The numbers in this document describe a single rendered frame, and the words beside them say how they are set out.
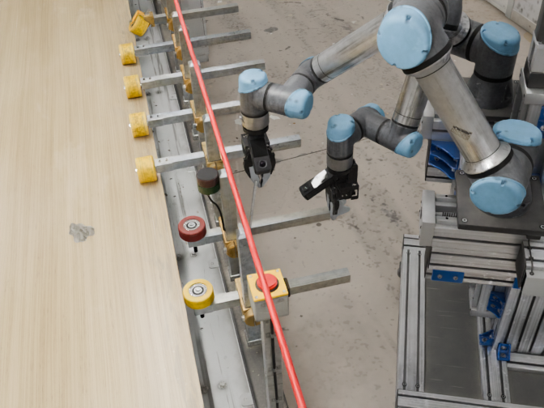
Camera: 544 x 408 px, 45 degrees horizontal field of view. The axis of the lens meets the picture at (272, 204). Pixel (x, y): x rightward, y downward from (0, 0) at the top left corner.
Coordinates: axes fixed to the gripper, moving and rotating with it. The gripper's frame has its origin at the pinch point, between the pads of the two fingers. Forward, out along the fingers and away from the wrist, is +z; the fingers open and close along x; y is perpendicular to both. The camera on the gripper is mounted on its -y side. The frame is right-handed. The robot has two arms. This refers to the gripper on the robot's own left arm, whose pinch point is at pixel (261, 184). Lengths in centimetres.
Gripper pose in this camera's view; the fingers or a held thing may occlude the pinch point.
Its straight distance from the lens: 190.9
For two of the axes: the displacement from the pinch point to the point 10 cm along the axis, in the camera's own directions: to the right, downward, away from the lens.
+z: 0.4, 7.4, 6.7
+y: -2.4, -6.4, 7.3
